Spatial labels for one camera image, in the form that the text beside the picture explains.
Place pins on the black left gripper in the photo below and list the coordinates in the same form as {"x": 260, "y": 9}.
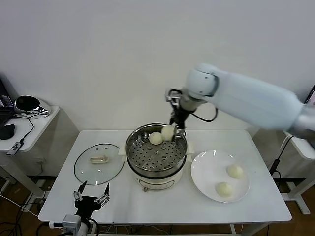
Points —
{"x": 87, "y": 205}

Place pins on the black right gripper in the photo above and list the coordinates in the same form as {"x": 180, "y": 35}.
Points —
{"x": 179, "y": 116}

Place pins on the white steamed baozi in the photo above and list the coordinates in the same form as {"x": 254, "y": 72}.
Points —
{"x": 235, "y": 171}
{"x": 155, "y": 138}
{"x": 167, "y": 132}
{"x": 224, "y": 189}

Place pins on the black computer mouse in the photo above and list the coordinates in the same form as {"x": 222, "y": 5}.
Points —
{"x": 7, "y": 132}

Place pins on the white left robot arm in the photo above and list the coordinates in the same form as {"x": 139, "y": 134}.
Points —
{"x": 83, "y": 227}

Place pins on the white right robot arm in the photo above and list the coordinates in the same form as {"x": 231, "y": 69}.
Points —
{"x": 246, "y": 98}

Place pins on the stainless steel steamer basket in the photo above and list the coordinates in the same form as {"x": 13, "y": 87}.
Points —
{"x": 139, "y": 164}

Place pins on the round glass pot lid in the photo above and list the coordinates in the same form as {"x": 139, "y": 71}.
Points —
{"x": 86, "y": 172}

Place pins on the round white plate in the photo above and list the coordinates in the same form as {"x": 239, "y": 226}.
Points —
{"x": 209, "y": 172}

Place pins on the cream electric cooker pot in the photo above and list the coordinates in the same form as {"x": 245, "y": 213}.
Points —
{"x": 157, "y": 183}

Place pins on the white side desk with chrome device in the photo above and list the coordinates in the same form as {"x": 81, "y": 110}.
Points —
{"x": 37, "y": 132}

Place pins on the small grey usb hub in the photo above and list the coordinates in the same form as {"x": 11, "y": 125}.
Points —
{"x": 15, "y": 148}

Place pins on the shiny chrome rounded device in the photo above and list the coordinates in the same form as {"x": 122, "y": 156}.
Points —
{"x": 41, "y": 108}

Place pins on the black laptop with dark screen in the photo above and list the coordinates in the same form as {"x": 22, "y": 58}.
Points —
{"x": 5, "y": 103}

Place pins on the grey laptop with pink screen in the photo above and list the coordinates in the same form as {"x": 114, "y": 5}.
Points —
{"x": 311, "y": 96}

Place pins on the white wall socket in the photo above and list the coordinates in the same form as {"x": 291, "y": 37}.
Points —
{"x": 41, "y": 161}

